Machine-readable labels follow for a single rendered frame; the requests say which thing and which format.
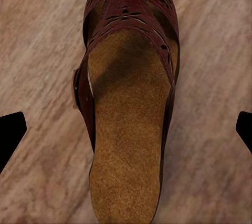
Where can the sandal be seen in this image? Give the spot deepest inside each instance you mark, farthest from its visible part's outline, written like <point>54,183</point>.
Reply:
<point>125,90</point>

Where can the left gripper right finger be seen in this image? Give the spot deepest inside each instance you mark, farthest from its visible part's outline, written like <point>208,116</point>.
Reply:
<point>244,128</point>

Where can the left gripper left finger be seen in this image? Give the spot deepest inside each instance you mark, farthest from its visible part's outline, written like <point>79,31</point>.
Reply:
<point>12,130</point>

